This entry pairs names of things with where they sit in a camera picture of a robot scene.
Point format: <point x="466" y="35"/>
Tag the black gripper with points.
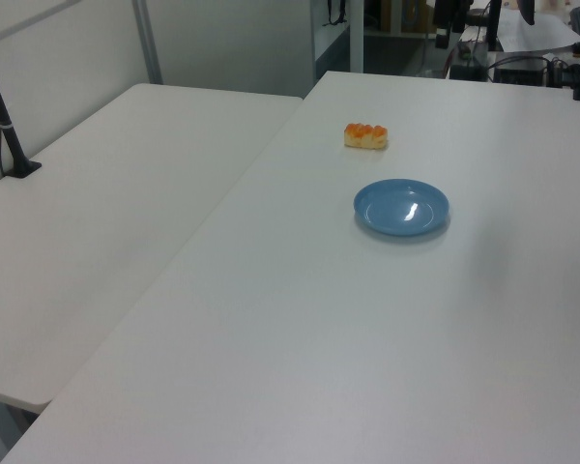
<point x="447" y="12"/>

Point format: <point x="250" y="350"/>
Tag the orange glazed bread loaf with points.
<point x="365" y="137"/>

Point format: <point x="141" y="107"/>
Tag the blue round plate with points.
<point x="401" y="208"/>

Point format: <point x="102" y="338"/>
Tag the small black equipment box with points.
<point x="466" y="67"/>

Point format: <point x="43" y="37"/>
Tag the brown cardboard box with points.
<point x="396" y="14"/>

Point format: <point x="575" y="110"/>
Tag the large black equipment box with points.
<point x="519" y="71"/>

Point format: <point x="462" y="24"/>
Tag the white side table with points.
<point x="101" y="217"/>

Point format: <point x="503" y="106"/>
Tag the black pole with camera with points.
<point x="494" y="24"/>

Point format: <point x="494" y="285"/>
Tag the white shelf frame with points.
<point x="356" y="34"/>

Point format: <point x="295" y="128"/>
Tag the grey partition post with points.
<point x="147" y="43"/>

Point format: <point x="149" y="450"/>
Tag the black camera stand pole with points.
<point x="24" y="168"/>

